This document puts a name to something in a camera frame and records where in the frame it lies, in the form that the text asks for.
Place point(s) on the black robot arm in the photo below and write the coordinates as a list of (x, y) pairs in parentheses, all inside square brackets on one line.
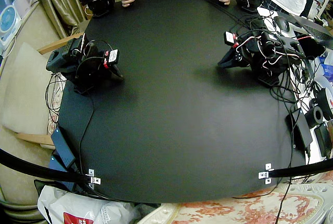
[(65, 60), (260, 60)]

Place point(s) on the white paper sheet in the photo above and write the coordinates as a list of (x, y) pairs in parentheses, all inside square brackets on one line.
[(265, 12)]

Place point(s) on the black computer mouse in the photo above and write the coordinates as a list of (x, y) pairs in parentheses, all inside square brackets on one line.
[(283, 24)]

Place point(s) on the large black table mat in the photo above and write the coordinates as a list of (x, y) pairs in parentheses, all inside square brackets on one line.
[(169, 104)]

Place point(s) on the beige pleated curtain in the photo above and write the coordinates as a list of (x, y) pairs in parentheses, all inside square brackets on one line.
[(62, 0)]

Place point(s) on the black laptop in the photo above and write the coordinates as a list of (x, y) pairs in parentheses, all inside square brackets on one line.
[(314, 30)]

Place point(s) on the beige seat cushion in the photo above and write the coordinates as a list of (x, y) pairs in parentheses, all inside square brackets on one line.
[(26, 91)]

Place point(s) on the black power brick blue light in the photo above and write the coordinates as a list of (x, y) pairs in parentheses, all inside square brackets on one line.
[(56, 163), (62, 146)]

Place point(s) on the blue white packet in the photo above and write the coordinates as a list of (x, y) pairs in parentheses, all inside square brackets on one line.
[(328, 65)]

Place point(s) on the black tape roll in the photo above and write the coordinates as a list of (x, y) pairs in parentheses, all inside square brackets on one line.
[(309, 118)]

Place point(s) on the flat black power adapter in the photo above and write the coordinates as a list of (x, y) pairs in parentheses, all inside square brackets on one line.
[(301, 130)]

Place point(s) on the black filament spool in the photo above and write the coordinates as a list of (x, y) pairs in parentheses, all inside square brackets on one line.
[(325, 102)]

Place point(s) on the white lilac small appliance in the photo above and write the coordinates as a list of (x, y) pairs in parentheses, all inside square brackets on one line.
[(23, 3)]

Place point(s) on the small black box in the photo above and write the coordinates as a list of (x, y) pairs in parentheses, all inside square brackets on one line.
[(323, 141)]

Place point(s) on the white plastic bag red print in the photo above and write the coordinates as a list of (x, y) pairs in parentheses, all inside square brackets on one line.
[(78, 205)]

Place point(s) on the pink floral tablecloth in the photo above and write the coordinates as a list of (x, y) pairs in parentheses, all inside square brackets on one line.
[(247, 208)]

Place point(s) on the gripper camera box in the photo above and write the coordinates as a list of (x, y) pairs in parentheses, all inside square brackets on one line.
[(230, 38), (113, 57)]

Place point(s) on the wooden chair frame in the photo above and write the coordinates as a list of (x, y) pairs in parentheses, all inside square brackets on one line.
[(57, 43)]

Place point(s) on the black camera stand bar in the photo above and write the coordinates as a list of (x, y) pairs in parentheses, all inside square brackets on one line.
[(31, 165), (299, 170)]

